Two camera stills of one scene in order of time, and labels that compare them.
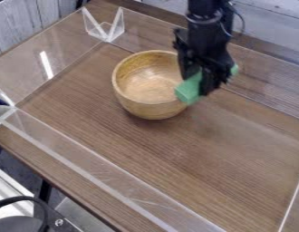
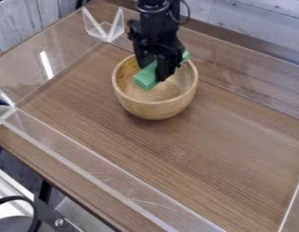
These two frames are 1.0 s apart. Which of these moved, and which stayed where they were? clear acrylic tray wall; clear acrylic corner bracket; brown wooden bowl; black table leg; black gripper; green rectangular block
Moved: green rectangular block; black gripper
Stayed: clear acrylic corner bracket; brown wooden bowl; clear acrylic tray wall; black table leg
